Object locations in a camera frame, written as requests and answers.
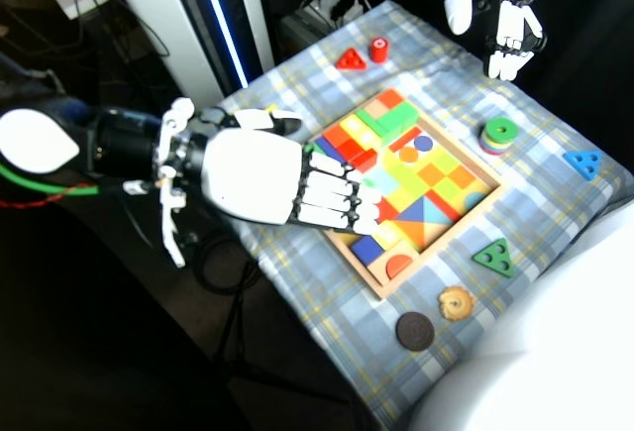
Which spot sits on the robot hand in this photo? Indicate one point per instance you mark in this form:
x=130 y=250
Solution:
x=252 y=178
x=515 y=20

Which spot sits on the green cylinder with minus sign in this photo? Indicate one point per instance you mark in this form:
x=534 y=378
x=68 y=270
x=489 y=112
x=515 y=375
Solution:
x=369 y=183

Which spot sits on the green wooden cube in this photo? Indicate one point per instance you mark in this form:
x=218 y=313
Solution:
x=317 y=149
x=407 y=114
x=392 y=126

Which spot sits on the yellow triangle with three holes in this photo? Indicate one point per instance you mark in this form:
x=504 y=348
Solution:
x=270 y=108

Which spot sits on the blue wooden bar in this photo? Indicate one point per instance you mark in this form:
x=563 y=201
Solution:
x=324 y=144

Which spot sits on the dark red wooden cube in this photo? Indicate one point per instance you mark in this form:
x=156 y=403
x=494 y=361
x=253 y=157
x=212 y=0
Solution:
x=352 y=149

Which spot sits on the blue plaid cloth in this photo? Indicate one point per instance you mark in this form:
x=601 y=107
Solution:
x=307 y=277

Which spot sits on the green wooden bar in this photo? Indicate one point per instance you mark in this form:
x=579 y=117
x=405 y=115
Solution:
x=369 y=119

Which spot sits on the natural wood cube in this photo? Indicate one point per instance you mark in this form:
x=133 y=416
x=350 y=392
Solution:
x=374 y=108

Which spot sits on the red cylinder with white letter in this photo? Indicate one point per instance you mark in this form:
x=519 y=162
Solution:
x=379 y=54

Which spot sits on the red triangle with three holes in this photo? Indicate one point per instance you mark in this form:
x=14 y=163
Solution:
x=352 y=65

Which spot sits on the blue triangle with three holes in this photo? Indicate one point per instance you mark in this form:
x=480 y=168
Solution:
x=583 y=163

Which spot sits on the grey power strip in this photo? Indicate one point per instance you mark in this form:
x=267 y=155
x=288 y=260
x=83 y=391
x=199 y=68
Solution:
x=302 y=22

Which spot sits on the wooden puzzle tray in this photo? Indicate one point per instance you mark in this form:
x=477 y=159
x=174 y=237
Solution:
x=446 y=173

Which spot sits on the white column with blue strip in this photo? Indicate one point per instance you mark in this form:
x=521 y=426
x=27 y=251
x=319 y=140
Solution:
x=148 y=5

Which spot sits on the dark brown toy cookie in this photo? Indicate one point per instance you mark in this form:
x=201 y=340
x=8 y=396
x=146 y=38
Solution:
x=415 y=332

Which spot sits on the tan toy cookie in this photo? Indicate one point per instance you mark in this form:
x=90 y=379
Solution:
x=448 y=309

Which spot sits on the green triangle with three holes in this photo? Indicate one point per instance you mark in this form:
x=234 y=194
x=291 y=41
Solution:
x=496 y=256

